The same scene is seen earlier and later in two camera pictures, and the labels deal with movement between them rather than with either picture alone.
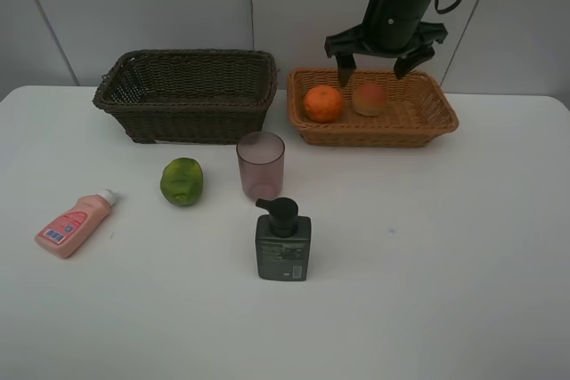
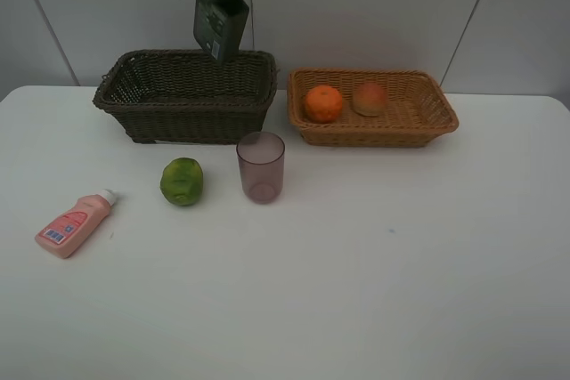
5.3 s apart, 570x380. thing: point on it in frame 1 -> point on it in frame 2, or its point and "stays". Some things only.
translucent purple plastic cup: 261,156 stays
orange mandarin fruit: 323,103 stays
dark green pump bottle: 282,240 -> 220,17
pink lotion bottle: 67,233 stays
